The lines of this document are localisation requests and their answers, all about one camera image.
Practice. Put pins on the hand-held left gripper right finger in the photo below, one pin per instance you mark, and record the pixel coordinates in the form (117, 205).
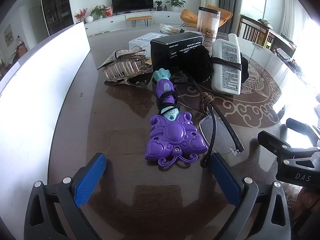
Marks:
(225, 180)

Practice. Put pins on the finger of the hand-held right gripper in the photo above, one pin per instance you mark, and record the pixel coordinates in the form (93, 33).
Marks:
(300, 127)
(275, 146)

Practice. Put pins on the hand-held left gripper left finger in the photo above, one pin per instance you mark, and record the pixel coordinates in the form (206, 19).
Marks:
(90, 180)

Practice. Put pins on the black-framed eyeglasses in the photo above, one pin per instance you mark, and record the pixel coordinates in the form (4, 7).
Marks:
(235, 140)

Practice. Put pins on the purple butterfly toy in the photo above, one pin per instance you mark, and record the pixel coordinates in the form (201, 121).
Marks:
(172, 135)

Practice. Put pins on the white bottle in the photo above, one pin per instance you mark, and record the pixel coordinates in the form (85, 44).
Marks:
(225, 82)

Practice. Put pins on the black scrunchie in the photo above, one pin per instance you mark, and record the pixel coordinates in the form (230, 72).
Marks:
(244, 67)

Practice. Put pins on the white cardboard box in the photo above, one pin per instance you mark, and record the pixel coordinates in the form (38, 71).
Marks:
(37, 105)

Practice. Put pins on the black velvet pouch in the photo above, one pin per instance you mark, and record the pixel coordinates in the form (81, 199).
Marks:
(197, 62)

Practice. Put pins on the rhinestone bow hair clip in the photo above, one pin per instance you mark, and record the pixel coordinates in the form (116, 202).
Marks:
(125, 67)

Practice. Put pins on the black box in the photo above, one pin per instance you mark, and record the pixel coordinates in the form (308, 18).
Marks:
(175, 47)

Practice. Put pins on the white plastic box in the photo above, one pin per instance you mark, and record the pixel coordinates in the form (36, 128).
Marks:
(140, 42)

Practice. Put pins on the person's right hand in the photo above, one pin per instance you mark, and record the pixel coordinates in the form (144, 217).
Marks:
(310, 202)

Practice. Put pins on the wooden sideboard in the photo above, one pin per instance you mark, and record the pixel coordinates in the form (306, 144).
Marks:
(280, 40)

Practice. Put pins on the dark wooden chair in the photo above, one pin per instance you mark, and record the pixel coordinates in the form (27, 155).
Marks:
(250, 30)

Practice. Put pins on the clear jar with black lid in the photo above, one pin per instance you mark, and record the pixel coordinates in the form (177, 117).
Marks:
(207, 22)

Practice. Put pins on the dining table with chairs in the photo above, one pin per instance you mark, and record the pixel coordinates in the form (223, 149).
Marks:
(17, 55)

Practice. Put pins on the orange lounge chair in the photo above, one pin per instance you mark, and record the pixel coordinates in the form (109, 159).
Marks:
(190, 17)

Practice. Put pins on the red flowers in white vase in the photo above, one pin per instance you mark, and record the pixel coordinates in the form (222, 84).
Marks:
(86, 17)

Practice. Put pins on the bushy green potted plant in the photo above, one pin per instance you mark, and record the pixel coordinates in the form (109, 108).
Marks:
(97, 11)

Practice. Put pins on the wooden bench with metal legs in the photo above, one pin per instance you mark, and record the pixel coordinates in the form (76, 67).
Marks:
(138, 18)

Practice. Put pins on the red gift box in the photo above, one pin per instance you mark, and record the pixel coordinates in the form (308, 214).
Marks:
(108, 11)

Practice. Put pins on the white television cabinet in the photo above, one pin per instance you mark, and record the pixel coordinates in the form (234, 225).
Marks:
(160, 17)

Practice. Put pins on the large green potted plant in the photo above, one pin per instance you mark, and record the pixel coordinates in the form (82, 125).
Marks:
(175, 2)

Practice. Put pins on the dark display cabinet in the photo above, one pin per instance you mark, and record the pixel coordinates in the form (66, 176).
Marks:
(57, 5)

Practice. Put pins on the small green potted plant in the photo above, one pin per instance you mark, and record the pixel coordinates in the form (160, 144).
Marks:
(158, 4)

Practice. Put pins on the black television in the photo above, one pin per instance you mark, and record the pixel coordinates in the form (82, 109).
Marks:
(132, 1)

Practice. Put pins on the framed wall painting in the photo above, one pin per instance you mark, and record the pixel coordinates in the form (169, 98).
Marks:
(8, 35)

